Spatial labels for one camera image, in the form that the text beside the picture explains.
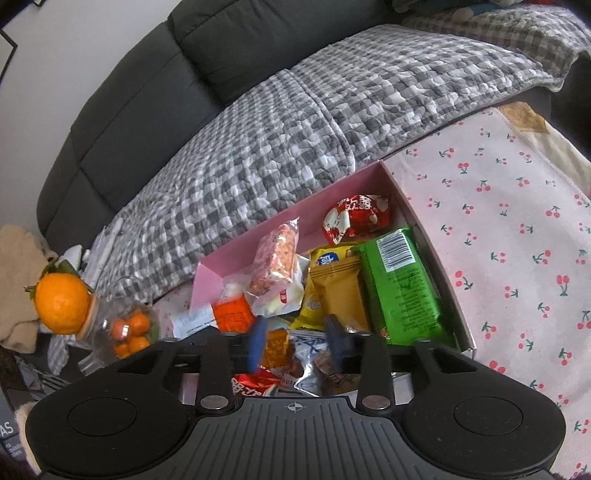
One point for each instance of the wooden teapot lid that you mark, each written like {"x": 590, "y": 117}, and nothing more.
{"x": 90, "y": 318}

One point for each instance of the cherry print tablecloth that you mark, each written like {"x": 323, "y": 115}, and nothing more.
{"x": 508, "y": 207}

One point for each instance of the large orange with leaves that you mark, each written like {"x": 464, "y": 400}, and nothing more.
{"x": 62, "y": 302}

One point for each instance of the yellow snack packet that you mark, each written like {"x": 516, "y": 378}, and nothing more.
{"x": 332, "y": 286}

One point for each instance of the cream white snack packet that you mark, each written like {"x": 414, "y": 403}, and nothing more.
{"x": 277, "y": 303}

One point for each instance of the glass teapot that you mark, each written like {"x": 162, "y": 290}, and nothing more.
{"x": 104, "y": 334}

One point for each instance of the grey checkered blanket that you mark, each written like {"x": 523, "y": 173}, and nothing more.
{"x": 300, "y": 115}

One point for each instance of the pink rice cracker packet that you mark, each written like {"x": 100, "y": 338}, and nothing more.
{"x": 274, "y": 258}

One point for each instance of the brown biscuit packet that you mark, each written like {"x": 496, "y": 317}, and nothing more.
{"x": 341, "y": 382}

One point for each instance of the pink cardboard box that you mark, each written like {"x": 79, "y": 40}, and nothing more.
{"x": 318, "y": 207}

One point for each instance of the large red snack packet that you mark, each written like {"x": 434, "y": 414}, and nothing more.
{"x": 351, "y": 217}

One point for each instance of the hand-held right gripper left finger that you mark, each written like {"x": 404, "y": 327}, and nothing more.
{"x": 256, "y": 346}

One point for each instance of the dark grey sofa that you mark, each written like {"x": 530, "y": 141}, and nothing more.
{"x": 138, "y": 115}

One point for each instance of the white plastic bag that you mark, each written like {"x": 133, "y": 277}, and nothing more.
{"x": 99, "y": 254}

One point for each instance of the small red snack packet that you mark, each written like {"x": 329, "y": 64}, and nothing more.
{"x": 251, "y": 383}

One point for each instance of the pile of small mandarins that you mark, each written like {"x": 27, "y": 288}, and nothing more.
{"x": 131, "y": 334}

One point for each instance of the small orange foil packet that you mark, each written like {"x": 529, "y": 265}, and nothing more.
{"x": 277, "y": 346}

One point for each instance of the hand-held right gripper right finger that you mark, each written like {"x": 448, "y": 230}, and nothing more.
{"x": 335, "y": 344}

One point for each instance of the green snack packet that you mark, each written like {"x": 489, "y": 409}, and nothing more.
{"x": 406, "y": 290}

